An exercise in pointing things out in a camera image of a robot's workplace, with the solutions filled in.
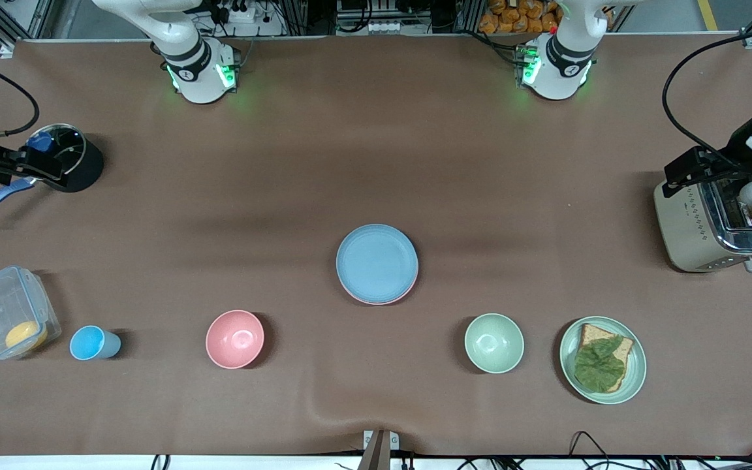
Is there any blue round plate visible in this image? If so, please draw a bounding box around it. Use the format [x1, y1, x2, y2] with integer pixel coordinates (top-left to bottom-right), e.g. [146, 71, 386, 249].
[336, 224, 419, 302]

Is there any pink round plate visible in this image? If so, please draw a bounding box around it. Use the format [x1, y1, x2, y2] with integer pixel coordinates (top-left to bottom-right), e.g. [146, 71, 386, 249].
[340, 271, 419, 306]

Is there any glass lid with blue knob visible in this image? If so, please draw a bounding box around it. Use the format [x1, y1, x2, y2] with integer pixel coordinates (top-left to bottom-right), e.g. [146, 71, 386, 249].
[23, 124, 86, 178]

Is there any beige chrome toaster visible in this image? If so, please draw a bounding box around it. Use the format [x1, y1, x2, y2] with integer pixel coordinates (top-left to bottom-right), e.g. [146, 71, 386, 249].
[653, 175, 752, 274]

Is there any yellow round food piece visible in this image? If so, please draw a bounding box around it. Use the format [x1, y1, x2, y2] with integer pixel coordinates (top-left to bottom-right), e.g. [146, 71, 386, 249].
[5, 321, 48, 353]

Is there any blue plastic cup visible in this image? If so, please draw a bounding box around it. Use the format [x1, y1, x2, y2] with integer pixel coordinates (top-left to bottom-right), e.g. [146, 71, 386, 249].
[69, 325, 121, 361]

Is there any brown bread slice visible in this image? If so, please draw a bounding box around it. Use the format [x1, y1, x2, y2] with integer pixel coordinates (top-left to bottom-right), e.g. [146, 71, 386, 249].
[577, 323, 635, 392]

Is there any green plate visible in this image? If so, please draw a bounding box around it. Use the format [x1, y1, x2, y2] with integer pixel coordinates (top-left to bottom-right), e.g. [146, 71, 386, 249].
[559, 316, 647, 405]

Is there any green lettuce leaf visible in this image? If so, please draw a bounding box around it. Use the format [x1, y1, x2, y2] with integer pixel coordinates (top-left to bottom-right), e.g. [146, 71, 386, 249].
[574, 336, 626, 394]

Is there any bag of orange buns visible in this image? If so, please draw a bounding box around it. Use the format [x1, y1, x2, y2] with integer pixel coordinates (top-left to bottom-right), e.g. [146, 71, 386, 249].
[478, 0, 563, 35]

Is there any white power strip with plugs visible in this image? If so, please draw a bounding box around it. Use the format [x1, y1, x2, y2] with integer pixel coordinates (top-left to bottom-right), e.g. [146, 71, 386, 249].
[215, 0, 257, 24]

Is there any green bowl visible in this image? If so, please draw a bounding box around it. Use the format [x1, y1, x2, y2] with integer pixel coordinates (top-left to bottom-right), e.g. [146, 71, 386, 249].
[465, 313, 525, 374]

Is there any pink bowl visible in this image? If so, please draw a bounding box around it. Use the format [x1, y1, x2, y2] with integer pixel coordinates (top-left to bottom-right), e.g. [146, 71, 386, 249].
[206, 309, 265, 369]

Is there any brown table cover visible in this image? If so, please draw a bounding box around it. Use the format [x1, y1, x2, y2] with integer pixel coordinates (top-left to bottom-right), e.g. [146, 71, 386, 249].
[0, 36, 752, 458]

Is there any black pot with blue handle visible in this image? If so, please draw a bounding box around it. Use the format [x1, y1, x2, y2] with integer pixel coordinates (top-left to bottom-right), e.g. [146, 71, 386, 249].
[0, 123, 104, 225]

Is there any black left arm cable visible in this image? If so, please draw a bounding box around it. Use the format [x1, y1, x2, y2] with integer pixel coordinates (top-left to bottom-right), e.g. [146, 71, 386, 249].
[662, 25, 752, 159]

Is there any black looped floor cable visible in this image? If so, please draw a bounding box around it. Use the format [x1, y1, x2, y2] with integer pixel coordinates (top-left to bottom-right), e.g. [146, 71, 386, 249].
[569, 431, 612, 470]

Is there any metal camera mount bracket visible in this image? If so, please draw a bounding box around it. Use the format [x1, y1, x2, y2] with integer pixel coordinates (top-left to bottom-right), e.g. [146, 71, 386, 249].
[363, 430, 400, 470]

